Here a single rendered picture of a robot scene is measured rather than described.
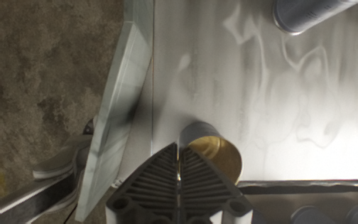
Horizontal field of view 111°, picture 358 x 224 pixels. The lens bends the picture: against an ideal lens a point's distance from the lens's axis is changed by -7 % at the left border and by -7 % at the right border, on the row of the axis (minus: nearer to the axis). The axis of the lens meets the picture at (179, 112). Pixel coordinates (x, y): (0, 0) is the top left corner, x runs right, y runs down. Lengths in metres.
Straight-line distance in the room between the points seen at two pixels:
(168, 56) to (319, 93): 0.25
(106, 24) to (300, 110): 1.54
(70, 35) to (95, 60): 0.33
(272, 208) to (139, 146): 0.27
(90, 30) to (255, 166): 1.61
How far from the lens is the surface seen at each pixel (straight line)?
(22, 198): 0.82
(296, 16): 0.25
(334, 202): 0.42
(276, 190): 0.41
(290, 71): 0.27
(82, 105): 1.60
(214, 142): 0.22
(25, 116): 2.04
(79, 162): 1.24
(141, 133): 0.22
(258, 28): 0.26
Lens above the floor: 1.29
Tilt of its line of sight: 83 degrees down
